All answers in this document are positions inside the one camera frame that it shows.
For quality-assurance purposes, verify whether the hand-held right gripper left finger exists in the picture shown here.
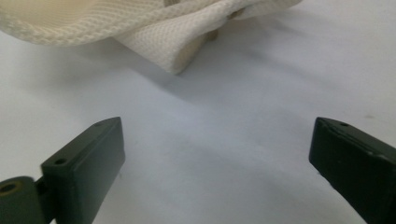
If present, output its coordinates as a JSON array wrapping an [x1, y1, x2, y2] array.
[[41, 117, 126, 224]]

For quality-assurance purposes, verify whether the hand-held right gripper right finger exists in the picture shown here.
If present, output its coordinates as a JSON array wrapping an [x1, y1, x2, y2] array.
[[308, 117, 396, 224]]

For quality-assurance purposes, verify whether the white towel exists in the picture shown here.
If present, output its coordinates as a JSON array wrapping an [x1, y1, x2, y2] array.
[[0, 0, 303, 75]]

